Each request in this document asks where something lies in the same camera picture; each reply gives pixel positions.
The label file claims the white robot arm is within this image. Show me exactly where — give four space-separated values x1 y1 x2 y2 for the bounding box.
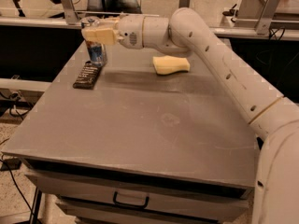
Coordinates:
81 7 299 224

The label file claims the black rxbar chocolate bar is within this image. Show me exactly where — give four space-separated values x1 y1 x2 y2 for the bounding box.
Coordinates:
73 61 102 90

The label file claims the black drawer handle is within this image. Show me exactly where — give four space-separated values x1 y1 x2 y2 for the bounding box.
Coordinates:
112 191 150 209

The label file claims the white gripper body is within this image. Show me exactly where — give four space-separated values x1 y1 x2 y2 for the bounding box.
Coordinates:
118 14 145 49

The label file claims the red bull can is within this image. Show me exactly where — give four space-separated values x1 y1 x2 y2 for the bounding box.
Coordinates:
80 16 108 67

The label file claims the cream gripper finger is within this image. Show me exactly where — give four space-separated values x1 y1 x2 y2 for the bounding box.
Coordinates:
81 27 123 45
96 14 126 29

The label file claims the metal rail frame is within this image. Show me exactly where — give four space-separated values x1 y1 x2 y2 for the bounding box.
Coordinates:
0 0 298 45

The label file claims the grey drawer cabinet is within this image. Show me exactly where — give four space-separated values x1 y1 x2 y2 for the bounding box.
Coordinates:
25 159 249 224

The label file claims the yellow sponge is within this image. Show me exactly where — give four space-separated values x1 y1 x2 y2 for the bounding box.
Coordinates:
152 56 190 76

